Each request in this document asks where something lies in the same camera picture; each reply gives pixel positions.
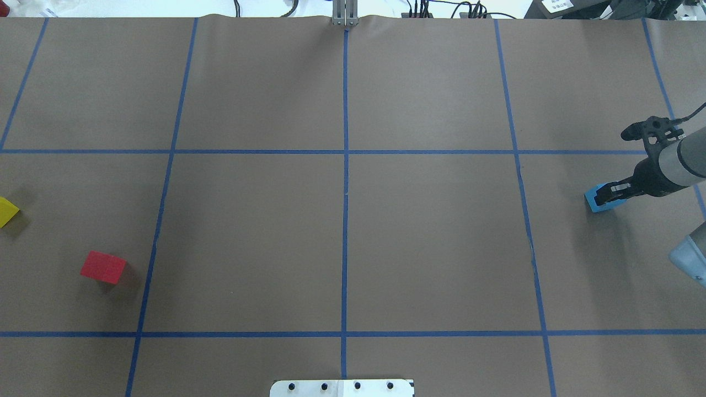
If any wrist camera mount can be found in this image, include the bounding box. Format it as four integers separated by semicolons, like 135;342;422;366
620;116;685;157

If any aluminium frame post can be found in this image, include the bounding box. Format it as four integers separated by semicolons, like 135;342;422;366
332;0;360;28

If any red cube block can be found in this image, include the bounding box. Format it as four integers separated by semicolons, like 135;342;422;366
79;250;127;286

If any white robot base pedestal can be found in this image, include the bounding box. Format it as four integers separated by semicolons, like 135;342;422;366
269;379;415;396

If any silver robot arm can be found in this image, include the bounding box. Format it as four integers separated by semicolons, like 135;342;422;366
584;128;705;287

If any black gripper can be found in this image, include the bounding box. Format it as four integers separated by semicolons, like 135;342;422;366
597;159;671;209

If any blue cube block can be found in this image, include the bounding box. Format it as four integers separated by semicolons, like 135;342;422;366
584;184;627;213

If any yellow cube block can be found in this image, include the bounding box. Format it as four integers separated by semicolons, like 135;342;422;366
0;197;20;228

